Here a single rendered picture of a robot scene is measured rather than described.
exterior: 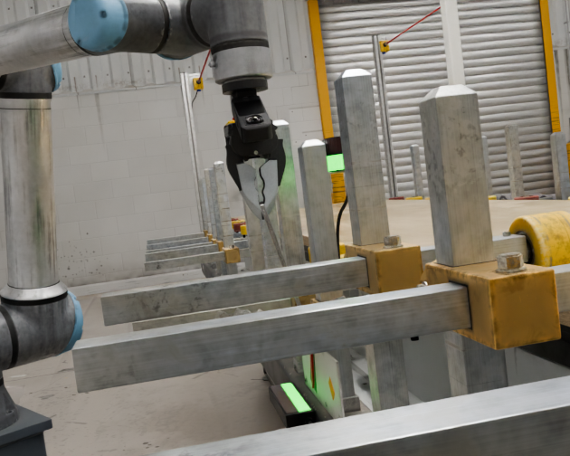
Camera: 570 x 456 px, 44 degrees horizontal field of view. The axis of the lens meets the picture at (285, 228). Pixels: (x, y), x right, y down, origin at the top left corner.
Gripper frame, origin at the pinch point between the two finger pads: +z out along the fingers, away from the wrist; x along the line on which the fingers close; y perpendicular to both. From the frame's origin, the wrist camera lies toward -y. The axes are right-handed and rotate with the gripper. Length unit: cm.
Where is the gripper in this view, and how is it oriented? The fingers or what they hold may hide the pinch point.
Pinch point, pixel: (262, 211)
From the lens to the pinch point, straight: 108.6
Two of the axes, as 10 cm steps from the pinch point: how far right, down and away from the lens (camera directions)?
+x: -9.8, 1.3, -1.7
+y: -1.8, -0.4, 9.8
